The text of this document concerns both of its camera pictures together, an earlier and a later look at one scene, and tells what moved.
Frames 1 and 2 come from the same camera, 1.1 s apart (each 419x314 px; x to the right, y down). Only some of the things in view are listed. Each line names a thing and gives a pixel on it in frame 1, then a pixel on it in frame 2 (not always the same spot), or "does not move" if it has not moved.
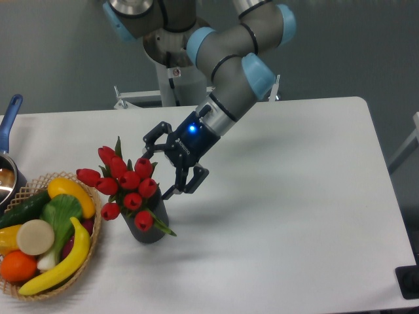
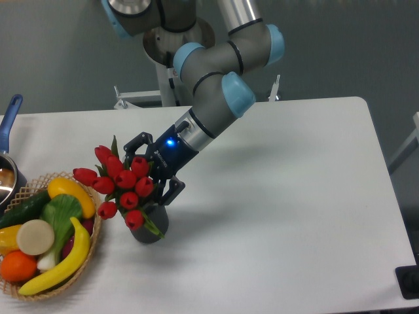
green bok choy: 58,211 does not move
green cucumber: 27,210 does not move
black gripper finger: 200,174 -> 175,188
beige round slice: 35,237 does not move
